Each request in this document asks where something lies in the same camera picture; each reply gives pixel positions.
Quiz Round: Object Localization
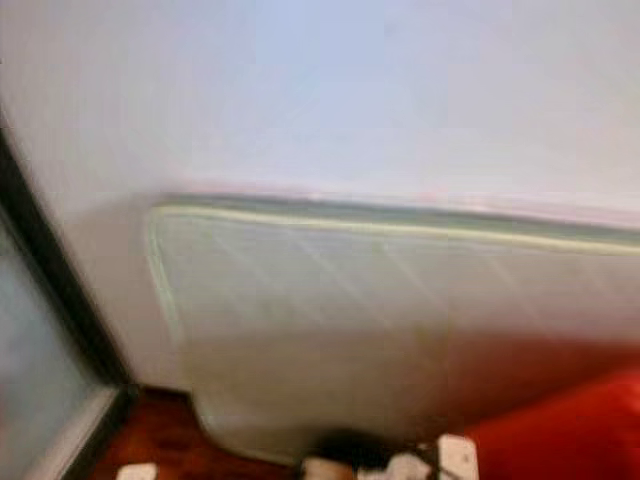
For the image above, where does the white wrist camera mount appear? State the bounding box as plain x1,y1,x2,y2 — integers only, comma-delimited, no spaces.
117,463,158,480
437,434,479,480

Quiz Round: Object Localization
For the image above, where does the large red cushion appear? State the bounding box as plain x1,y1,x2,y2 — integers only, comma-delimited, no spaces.
460,368,640,480

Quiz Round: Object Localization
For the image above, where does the white quilted mattress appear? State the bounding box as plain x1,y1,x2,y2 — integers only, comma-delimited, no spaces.
145,195,640,466

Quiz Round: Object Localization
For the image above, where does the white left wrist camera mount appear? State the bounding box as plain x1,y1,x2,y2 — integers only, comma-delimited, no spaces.
117,463,158,480

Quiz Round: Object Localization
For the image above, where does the black round object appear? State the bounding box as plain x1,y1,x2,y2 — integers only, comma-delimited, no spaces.
300,430,401,476

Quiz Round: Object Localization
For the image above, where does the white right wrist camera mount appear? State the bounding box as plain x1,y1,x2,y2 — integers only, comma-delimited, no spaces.
437,434,479,480

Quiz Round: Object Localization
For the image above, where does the black wardrobe frame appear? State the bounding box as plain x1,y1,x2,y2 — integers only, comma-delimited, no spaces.
0,130,136,480

